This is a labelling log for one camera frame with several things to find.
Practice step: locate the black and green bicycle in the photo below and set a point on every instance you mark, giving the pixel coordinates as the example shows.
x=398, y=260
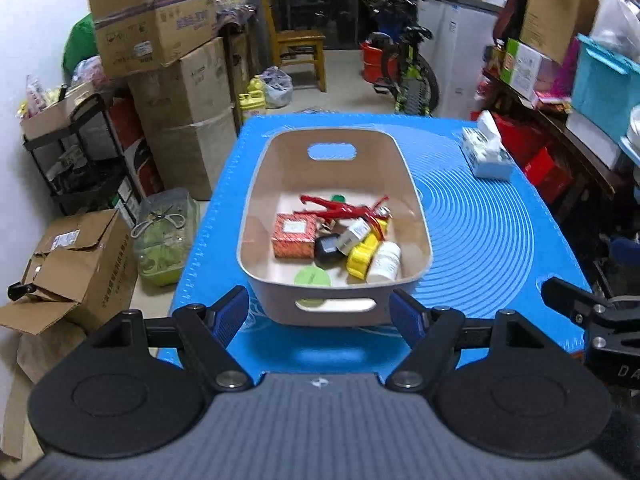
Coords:
x=415, y=80

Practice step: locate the open taped cardboard box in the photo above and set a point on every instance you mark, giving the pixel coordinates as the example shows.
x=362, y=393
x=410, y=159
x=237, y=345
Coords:
x=150, y=25

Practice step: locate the large plain cardboard box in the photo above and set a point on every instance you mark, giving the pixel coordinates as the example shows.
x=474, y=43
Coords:
x=197, y=155
x=185, y=85

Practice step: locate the small black case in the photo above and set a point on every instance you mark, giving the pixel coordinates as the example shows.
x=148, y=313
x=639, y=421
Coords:
x=329, y=249

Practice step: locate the teal storage box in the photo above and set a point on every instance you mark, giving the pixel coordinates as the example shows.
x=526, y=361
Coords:
x=600, y=85

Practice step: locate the red and white carton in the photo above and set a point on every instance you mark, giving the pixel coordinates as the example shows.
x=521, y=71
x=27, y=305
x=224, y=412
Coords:
x=137, y=150

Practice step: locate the clear bag of green items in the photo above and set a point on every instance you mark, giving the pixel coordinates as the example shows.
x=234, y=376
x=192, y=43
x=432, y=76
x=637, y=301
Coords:
x=165, y=240

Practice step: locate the yellow bottle with green cap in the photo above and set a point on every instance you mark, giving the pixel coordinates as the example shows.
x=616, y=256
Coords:
x=339, y=198

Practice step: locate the torn cardboard box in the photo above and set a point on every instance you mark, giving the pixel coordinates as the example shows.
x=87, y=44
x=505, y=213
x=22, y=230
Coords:
x=70, y=270

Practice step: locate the red plastic tool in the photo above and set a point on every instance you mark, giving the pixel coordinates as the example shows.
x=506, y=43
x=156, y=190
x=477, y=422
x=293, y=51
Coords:
x=340, y=210

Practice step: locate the black metal shelf rack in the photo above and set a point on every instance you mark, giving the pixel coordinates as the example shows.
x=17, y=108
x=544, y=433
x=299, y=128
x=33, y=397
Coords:
x=65, y=180

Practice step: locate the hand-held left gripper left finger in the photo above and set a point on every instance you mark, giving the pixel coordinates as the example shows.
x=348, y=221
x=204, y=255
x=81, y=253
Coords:
x=231, y=314

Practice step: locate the clear plastic bag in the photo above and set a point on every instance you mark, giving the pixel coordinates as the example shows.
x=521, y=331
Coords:
x=277, y=87

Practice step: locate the flat brown cardboard sheet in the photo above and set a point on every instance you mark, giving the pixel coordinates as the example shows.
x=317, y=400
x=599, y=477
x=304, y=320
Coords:
x=30, y=360

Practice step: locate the white patterned tissue box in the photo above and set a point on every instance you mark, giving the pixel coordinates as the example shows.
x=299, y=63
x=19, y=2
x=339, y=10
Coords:
x=487, y=157

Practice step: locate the wooden chair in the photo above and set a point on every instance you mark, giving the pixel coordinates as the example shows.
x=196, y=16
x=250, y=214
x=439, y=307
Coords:
x=300, y=42

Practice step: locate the white chest freezer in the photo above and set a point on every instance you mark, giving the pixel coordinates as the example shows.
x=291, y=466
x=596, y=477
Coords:
x=460, y=60

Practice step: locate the blue ribbed mat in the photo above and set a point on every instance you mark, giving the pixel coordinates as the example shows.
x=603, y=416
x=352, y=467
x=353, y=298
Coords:
x=480, y=240

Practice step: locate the cardboard box on rack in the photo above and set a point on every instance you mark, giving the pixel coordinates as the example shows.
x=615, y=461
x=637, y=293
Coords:
x=55, y=115

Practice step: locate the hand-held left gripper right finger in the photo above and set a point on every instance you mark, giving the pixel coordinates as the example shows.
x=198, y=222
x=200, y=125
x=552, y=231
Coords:
x=407, y=316

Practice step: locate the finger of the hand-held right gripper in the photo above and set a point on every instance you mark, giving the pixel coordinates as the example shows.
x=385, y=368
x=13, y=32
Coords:
x=570, y=302

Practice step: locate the light green round lid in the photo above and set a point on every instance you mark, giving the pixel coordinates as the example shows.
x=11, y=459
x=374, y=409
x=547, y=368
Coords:
x=311, y=277

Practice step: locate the tall brown cardboard box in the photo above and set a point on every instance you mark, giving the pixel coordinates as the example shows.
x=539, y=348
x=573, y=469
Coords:
x=555, y=10

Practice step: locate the white pill bottle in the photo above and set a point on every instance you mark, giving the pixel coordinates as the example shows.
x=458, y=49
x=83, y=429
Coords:
x=384, y=262

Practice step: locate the red patterned box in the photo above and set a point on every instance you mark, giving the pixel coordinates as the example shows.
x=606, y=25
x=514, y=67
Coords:
x=294, y=236

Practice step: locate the yellow plastic jug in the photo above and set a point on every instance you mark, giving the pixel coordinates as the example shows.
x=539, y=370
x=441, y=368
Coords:
x=252, y=102

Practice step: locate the red gift box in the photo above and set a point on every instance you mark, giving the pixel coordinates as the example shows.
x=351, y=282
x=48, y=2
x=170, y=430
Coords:
x=545, y=170

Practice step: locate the red bucket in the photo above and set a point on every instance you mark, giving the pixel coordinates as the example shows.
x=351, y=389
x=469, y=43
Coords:
x=372, y=62

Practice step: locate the small white box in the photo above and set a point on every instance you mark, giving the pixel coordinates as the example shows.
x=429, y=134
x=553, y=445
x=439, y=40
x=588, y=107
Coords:
x=352, y=235

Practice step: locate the yellow plastic container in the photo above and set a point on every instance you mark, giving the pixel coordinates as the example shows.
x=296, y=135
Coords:
x=361, y=259

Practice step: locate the white and green carton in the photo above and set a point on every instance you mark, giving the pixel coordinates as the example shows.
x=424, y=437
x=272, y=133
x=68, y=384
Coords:
x=522, y=67

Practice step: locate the beige plastic bin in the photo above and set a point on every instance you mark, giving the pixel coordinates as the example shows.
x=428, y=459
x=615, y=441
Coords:
x=280, y=170

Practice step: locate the white plastic bag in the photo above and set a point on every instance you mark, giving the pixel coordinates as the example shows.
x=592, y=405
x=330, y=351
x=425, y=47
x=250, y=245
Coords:
x=617, y=15

